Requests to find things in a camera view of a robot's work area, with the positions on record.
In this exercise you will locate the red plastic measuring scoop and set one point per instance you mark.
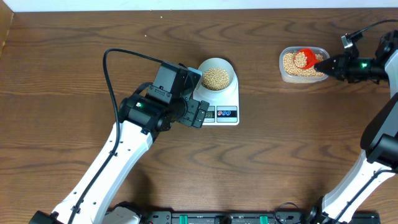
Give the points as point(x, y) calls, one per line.
point(311, 58)

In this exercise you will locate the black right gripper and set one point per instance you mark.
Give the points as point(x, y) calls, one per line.
point(341, 70)

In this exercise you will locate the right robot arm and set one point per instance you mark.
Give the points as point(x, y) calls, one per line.
point(377, 161)

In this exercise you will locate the light grey bowl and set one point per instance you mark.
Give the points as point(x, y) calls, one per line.
point(218, 63)

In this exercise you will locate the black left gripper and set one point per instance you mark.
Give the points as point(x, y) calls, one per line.
point(191, 105)

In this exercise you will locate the soybeans in red scoop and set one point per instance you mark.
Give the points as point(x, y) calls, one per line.
point(300, 60)

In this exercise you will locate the pile of soybeans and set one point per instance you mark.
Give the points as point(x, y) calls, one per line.
point(291, 69)

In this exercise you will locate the soybeans in grey bowl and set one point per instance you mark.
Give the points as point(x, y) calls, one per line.
point(215, 79)

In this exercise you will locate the clear plastic container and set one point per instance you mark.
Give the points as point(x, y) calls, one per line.
point(321, 55)

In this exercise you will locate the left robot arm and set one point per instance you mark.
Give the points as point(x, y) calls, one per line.
point(141, 120)

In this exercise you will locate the white digital kitchen scale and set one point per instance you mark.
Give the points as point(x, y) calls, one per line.
point(224, 105)

